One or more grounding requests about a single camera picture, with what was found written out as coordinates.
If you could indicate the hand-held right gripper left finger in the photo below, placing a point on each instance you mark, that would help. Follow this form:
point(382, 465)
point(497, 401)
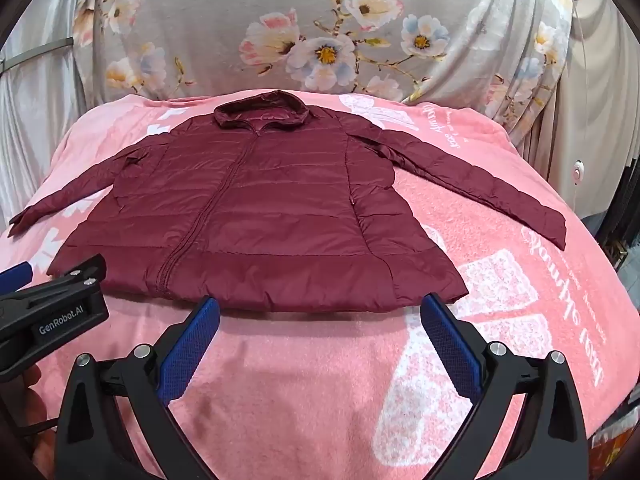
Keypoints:
point(187, 352)

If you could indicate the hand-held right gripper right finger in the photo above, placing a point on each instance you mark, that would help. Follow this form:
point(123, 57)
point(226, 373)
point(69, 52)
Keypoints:
point(450, 347)

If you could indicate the grey floral cloth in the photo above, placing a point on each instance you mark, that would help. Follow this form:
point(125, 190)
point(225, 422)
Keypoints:
point(225, 0)

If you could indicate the maroon puffer jacket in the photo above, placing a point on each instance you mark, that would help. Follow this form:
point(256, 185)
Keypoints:
point(275, 210)

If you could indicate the pink bow-print blanket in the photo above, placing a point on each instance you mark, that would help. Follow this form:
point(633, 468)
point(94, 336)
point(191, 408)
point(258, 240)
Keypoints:
point(310, 385)

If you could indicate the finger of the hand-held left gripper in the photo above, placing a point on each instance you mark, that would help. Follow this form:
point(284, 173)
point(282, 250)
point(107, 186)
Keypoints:
point(82, 270)
point(15, 275)

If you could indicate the grey metal bar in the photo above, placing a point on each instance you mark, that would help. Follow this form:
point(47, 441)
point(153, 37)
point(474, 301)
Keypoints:
point(35, 55)

